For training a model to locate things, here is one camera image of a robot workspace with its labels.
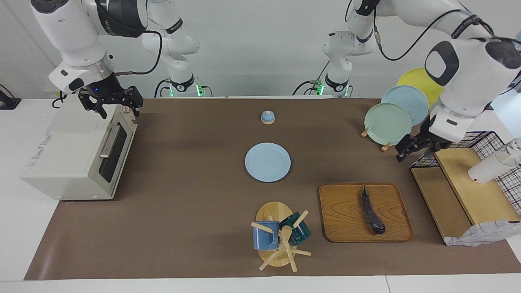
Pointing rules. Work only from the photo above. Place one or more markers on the wooden mug tree stand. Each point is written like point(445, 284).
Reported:
point(274, 211)

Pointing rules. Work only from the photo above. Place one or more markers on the blue mug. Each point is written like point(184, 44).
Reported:
point(264, 241)

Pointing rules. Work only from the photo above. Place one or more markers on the large brown table mat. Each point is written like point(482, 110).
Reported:
point(183, 211)

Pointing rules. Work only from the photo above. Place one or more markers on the white plastic cup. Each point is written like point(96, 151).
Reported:
point(488, 169)

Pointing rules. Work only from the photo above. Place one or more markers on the wooden plate rack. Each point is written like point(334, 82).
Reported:
point(365, 132)

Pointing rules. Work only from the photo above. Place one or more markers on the rectangular wooden tray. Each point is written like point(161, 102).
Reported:
point(346, 211)

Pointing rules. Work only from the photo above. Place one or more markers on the pale green plate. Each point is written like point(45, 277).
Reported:
point(386, 124)

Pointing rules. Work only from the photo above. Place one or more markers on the dark green mug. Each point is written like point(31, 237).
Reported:
point(301, 235)

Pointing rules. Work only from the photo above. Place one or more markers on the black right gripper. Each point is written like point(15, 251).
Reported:
point(106, 91)

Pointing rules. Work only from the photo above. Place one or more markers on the yellow plate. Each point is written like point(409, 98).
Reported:
point(423, 81)

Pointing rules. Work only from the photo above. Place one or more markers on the small blue white bowl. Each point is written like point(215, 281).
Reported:
point(268, 118)

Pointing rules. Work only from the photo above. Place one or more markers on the light blue round plate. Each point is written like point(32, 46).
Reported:
point(268, 162)

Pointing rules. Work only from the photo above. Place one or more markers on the dark purple eggplant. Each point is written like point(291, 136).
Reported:
point(372, 215)

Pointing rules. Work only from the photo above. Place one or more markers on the light blue racked plate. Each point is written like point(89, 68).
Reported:
point(407, 99)

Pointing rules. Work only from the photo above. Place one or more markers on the toaster oven glass door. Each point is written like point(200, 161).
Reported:
point(129, 127)

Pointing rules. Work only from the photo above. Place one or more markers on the cream toaster oven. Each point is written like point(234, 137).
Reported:
point(61, 142)

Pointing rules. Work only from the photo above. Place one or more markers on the black table mount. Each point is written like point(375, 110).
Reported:
point(8, 102)

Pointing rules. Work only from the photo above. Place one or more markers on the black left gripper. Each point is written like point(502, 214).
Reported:
point(427, 140)

